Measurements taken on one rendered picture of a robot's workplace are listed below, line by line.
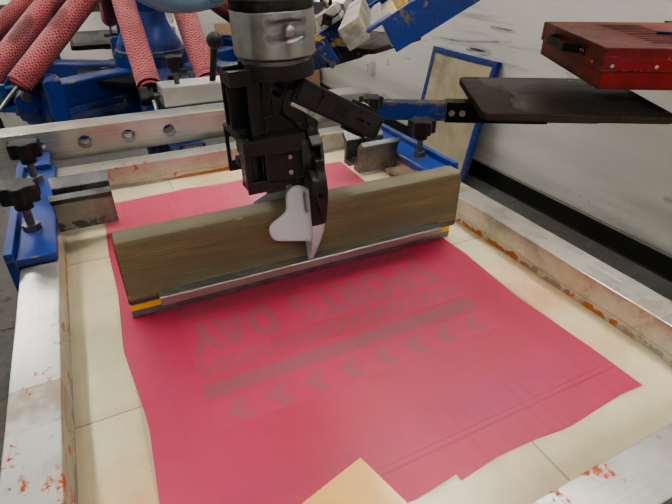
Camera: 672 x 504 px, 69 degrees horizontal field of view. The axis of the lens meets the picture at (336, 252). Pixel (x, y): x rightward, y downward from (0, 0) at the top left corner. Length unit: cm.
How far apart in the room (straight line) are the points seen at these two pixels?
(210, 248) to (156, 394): 15
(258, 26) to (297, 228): 20
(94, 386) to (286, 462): 19
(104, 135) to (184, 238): 44
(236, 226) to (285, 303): 10
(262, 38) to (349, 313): 28
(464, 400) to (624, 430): 13
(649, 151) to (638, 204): 25
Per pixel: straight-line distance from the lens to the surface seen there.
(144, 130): 93
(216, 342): 51
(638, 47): 133
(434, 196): 62
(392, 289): 57
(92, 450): 46
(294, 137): 48
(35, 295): 58
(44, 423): 44
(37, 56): 129
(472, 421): 45
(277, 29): 46
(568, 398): 49
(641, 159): 266
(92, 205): 71
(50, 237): 66
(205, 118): 94
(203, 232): 51
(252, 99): 47
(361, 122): 52
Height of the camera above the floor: 129
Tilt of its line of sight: 32 degrees down
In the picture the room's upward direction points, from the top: straight up
